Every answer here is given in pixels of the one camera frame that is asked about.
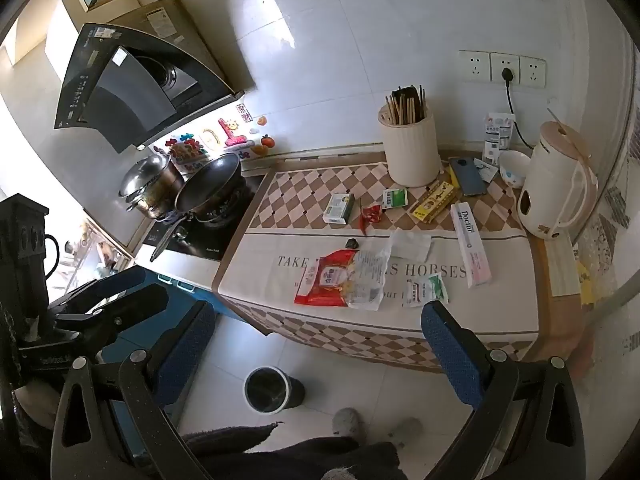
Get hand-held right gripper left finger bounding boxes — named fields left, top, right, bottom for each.
left=50, top=300, right=217, bottom=480

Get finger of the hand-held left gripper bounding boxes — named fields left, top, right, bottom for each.
left=52, top=284, right=169, bottom=334
left=47, top=266, right=147, bottom=314

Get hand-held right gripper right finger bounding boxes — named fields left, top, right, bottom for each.
left=421, top=301, right=587, bottom=480

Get white round trash bin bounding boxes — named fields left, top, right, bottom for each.
left=243, top=366, right=306, bottom=416

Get long white toothpaste box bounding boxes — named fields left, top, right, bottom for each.
left=450, top=202, right=492, bottom=289

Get clear wrapper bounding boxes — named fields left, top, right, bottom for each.
left=389, top=228, right=433, bottom=264

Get red snack bag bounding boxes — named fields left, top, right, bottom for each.
left=294, top=247, right=393, bottom=311

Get yellow box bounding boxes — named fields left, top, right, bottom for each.
left=407, top=180, right=457, bottom=222

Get red chili pepper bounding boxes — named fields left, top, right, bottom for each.
left=356, top=197, right=383, bottom=236

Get green and white small box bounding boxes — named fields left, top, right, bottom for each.
left=322, top=192, right=355, bottom=224

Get blue kitchen cabinet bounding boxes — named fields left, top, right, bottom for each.
left=100, top=266, right=268, bottom=466

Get green and white sachet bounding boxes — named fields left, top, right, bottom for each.
left=402, top=272, right=449, bottom=307

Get grey slipper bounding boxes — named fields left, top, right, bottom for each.
left=332, top=407, right=366, bottom=443
left=387, top=416, right=423, bottom=448

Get black gas stove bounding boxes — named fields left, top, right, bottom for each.
left=142, top=172, right=266, bottom=262

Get steel cooking pot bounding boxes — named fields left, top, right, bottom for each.
left=118, top=152, right=186, bottom=221

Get cream ribbed sheet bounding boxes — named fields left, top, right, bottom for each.
left=545, top=237, right=583, bottom=298

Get dark frying wok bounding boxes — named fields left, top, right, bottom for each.
left=150, top=152, right=243, bottom=263

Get yellow packet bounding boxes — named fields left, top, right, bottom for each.
left=575, top=257, right=596, bottom=306

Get person's dark clothing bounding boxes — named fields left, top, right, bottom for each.
left=180, top=422, right=406, bottom=480

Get green and white packet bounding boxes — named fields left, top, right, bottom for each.
left=381, top=187, right=409, bottom=209

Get dark smartphone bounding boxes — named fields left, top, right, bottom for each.
left=447, top=156, right=490, bottom=197

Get black range hood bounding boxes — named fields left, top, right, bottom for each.
left=53, top=22, right=246, bottom=155

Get checkered printed tablecloth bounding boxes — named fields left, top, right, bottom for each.
left=212, top=152, right=543, bottom=363

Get white patterned bowl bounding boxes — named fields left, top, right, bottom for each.
left=498, top=150, right=532, bottom=188

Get cream electric kettle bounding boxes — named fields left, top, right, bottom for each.
left=516, top=120, right=598, bottom=240

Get cream ribbed utensil holder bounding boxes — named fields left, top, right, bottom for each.
left=377, top=105, right=442, bottom=188

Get white printed carton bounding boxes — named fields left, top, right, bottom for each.
left=482, top=112, right=516, bottom=166

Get bundle of wooden chopsticks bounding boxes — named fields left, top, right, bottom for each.
left=384, top=85, right=427, bottom=126

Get colourful wall stickers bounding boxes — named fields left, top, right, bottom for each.
left=152, top=102, right=276, bottom=171

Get brown hood duct cover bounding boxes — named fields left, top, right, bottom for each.
left=107, top=0, right=256, bottom=93

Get black plug with cable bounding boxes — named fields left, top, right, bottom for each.
left=500, top=67, right=536, bottom=151

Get white wall socket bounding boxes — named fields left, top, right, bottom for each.
left=459, top=50, right=492, bottom=82
left=519, top=55, right=547, bottom=88
left=490, top=52, right=521, bottom=85

